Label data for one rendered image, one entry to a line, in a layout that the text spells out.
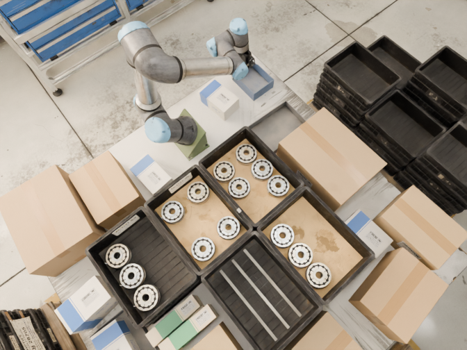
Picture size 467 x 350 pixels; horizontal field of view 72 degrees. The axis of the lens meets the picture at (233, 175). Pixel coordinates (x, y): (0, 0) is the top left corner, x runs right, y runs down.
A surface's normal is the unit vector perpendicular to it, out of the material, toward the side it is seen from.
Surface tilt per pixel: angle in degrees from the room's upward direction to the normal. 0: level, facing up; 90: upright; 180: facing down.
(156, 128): 42
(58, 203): 0
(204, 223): 0
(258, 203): 0
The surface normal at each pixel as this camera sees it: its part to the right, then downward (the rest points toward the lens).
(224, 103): -0.04, -0.36
